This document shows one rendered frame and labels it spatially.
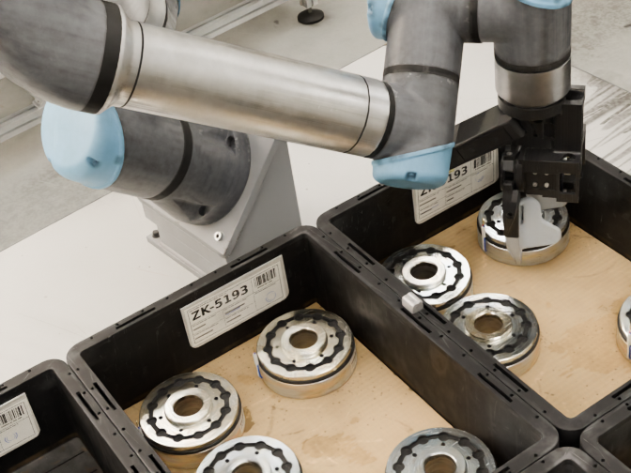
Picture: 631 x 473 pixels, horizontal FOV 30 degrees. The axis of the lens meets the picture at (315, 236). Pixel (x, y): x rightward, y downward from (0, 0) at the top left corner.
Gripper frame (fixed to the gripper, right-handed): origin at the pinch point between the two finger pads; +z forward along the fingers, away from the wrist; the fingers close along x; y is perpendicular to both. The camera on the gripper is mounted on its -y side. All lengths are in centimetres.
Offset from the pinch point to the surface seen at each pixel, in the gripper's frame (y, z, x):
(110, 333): -36.1, -7.5, -28.0
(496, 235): -2.0, -0.9, -0.6
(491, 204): -3.5, -0.6, 5.3
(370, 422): -10.6, 2.4, -26.9
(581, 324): 8.4, 2.3, -10.2
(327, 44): -80, 85, 178
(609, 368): 11.7, 2.3, -16.1
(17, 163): -148, 85, 114
